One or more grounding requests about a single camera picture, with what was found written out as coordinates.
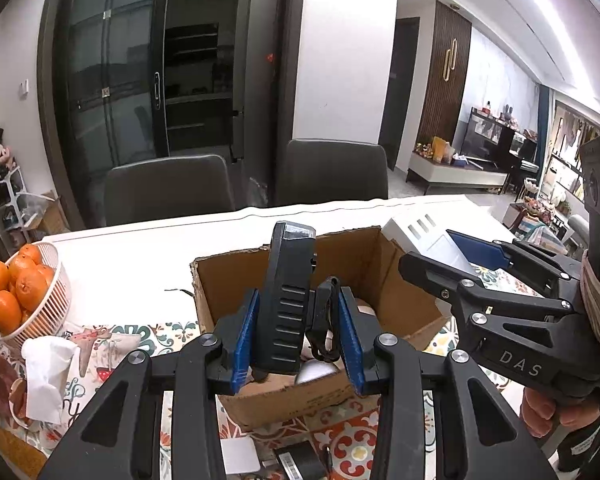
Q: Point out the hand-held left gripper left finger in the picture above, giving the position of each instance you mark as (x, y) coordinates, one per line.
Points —
(245, 340)

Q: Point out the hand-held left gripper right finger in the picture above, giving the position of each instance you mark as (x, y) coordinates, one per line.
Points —
(350, 340)

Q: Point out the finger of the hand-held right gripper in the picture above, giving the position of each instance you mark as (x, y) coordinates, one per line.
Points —
(430, 275)
(475, 249)

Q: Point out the white box with grey stripes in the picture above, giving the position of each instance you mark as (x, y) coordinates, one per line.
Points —
(420, 245)

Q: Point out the pink oval device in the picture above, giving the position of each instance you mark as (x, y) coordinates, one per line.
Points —
(366, 308)

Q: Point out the silver oval device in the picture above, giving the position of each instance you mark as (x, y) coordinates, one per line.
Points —
(317, 374)

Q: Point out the black ribbed power adapter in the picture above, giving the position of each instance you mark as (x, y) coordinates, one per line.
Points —
(285, 300)

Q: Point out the brown cardboard box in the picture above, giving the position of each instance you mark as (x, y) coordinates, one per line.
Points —
(280, 400)

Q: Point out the person's right hand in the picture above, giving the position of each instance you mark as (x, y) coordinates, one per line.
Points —
(535, 410)

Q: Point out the white television cabinet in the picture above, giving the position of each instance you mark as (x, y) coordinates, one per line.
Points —
(450, 177)

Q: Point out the patterned table runner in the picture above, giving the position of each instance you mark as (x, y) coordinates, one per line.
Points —
(350, 430)

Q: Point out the yellow box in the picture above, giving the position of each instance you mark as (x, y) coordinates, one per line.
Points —
(439, 149)

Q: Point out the television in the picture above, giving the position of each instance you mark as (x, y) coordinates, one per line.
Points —
(485, 135)

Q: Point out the white charger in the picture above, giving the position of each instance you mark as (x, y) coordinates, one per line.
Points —
(240, 457)

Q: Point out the black power adapter white label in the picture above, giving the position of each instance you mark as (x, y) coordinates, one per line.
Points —
(305, 460)

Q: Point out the grey dining chair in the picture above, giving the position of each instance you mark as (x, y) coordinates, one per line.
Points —
(330, 175)
(170, 190)

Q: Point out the floral fabric tissue cover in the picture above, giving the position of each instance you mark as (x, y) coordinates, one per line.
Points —
(90, 355)

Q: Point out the dark interior door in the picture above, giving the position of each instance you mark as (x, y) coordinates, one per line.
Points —
(397, 95)

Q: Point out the white plastic fruit basket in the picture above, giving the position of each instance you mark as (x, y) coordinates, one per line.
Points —
(50, 310)

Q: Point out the white tissue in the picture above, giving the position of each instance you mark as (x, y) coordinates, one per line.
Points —
(45, 380)

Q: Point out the pile of oranges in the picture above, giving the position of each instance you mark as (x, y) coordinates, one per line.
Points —
(30, 287)

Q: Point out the small wooden dish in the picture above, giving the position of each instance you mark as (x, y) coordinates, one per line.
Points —
(17, 400)

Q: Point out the grey refrigerator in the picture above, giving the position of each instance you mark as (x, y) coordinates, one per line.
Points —
(260, 85)

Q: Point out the woven straw storage box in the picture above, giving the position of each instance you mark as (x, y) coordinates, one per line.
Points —
(5, 452)

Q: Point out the white shoe rack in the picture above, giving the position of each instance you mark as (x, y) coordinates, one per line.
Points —
(10, 200)

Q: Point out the dark glass sliding door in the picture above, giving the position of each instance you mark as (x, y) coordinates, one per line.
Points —
(105, 60)

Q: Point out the brown slatted wall panel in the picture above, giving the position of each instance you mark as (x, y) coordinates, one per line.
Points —
(445, 100)

